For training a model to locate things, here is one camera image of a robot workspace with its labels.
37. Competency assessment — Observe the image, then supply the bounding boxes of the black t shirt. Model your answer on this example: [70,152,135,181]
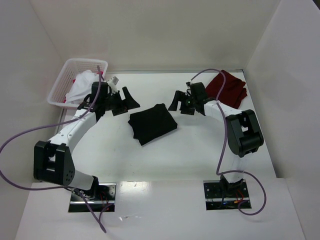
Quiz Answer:
[128,103,178,146]

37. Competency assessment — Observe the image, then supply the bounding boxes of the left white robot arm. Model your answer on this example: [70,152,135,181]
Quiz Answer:
[33,81,140,198]

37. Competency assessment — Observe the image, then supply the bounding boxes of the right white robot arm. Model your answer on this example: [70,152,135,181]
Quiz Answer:
[168,82,264,197]

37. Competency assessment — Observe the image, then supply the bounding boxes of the folded dark red t shirt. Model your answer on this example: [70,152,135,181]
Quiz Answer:
[205,70,248,109]

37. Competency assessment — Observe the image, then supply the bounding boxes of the white plastic basket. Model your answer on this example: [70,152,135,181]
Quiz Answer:
[47,58,108,109]

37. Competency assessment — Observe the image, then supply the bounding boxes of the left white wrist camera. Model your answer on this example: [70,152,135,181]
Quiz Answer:
[107,76,119,94]

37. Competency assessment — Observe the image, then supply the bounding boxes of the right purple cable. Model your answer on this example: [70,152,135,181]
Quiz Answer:
[189,68,267,216]

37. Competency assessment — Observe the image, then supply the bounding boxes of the purple cable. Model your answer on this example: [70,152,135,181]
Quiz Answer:
[189,68,267,216]
[0,65,116,234]

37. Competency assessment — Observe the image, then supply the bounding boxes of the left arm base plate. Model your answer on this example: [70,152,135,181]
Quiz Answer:
[68,183,117,213]

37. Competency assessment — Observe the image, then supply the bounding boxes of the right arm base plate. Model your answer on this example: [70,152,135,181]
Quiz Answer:
[203,180,252,211]

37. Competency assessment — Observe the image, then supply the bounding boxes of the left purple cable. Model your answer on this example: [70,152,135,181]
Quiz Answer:
[0,65,116,234]

